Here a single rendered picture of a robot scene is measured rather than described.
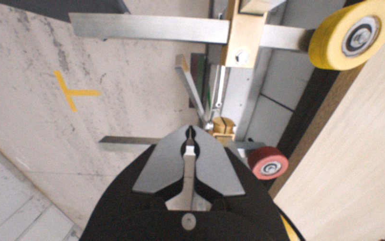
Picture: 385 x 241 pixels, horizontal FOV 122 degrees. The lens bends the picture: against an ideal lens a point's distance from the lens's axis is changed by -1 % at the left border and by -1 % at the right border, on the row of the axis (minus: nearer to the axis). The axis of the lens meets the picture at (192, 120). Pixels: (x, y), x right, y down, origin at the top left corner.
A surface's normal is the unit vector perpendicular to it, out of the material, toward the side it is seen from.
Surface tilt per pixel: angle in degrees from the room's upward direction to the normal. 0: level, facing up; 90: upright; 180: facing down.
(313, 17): 90
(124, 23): 0
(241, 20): 0
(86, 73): 0
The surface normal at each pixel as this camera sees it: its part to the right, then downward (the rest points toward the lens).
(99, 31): 0.00, 0.47
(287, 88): -1.00, -0.05
